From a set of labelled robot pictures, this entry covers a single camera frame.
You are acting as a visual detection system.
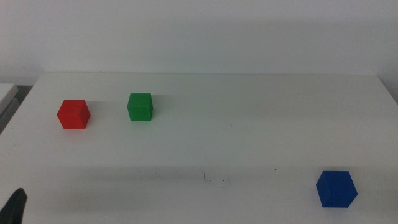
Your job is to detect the red cube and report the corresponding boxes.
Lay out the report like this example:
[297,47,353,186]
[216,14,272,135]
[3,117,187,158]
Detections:
[56,99,91,130]

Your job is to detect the green cube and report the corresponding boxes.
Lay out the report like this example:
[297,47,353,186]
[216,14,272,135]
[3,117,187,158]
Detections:
[126,92,154,122]

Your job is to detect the blue cube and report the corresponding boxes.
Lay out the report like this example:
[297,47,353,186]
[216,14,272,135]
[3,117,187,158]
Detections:
[315,170,359,208]

